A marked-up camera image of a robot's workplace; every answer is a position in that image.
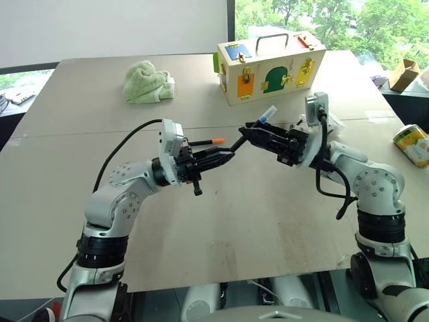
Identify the yellow green labelled can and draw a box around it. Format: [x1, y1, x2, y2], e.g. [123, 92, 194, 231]
[392, 123, 429, 168]

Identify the dark window frame post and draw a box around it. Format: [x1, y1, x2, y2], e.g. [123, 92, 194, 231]
[225, 0, 237, 54]

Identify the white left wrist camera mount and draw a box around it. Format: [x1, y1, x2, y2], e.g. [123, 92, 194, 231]
[157, 118, 186, 187]

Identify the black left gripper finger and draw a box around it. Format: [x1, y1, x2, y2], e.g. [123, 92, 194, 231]
[191, 132, 252, 164]
[196, 153, 236, 174]

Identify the red and black object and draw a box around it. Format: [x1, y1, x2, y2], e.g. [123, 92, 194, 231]
[33, 299, 64, 322]

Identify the grey robot torso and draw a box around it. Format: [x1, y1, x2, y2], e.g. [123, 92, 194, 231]
[227, 303, 338, 322]

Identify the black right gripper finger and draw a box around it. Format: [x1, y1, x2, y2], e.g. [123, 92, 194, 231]
[237, 127, 290, 154]
[243, 120, 292, 141]

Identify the wooden latch box with handle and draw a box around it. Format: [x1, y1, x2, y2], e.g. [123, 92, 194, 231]
[212, 32, 328, 107]

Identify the thin white cable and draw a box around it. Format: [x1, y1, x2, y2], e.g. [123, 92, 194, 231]
[249, 279, 281, 304]

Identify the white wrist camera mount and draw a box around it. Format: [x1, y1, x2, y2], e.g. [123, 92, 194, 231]
[157, 118, 186, 187]
[300, 91, 340, 168]

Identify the open cardboard box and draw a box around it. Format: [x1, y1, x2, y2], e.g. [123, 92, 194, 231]
[387, 58, 422, 93]

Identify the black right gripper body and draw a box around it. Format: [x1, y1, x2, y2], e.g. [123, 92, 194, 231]
[275, 124, 315, 168]

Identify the silver rounded robot leg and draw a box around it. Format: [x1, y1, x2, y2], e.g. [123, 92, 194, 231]
[267, 274, 316, 310]
[182, 282, 223, 322]

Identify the green crumpled towel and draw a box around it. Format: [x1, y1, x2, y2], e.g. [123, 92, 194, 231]
[122, 60, 177, 105]

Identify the blue and white pen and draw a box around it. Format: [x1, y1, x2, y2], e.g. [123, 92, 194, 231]
[258, 104, 280, 125]

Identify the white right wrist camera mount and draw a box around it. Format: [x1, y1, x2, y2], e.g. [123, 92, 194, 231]
[300, 91, 340, 168]

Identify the black pen with orange cap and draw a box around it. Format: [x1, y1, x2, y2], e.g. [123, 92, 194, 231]
[189, 137, 225, 147]

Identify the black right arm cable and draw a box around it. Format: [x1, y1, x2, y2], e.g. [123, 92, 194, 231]
[314, 109, 358, 221]

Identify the white flat device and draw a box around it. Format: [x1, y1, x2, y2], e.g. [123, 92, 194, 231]
[5, 87, 37, 105]

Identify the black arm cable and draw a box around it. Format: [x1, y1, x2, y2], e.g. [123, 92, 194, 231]
[56, 119, 166, 293]
[314, 109, 358, 221]

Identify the purple packet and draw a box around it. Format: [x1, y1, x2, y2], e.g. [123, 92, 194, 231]
[369, 71, 390, 89]

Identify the black side table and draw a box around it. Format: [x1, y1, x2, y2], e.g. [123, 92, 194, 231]
[381, 85, 429, 137]

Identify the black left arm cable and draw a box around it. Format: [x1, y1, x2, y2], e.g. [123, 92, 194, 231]
[56, 119, 166, 293]

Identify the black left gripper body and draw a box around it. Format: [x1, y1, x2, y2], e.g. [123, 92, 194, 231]
[174, 139, 204, 198]

